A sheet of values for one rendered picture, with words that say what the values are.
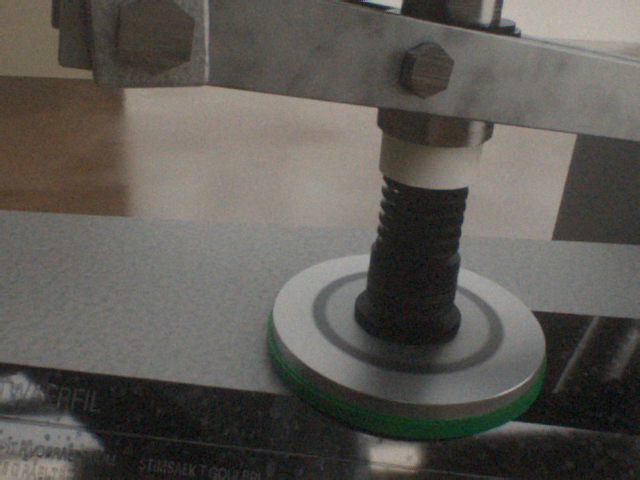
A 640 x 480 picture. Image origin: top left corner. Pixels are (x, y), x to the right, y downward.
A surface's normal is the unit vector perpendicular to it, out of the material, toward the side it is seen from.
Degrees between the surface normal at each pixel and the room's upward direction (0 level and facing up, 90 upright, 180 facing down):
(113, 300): 0
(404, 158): 90
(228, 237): 0
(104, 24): 90
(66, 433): 45
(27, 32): 90
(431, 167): 90
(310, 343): 0
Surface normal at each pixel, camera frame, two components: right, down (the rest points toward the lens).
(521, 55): 0.37, 0.43
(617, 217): -0.99, -0.01
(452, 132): 0.08, 0.43
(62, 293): 0.07, -0.90
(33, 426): -0.02, -0.33
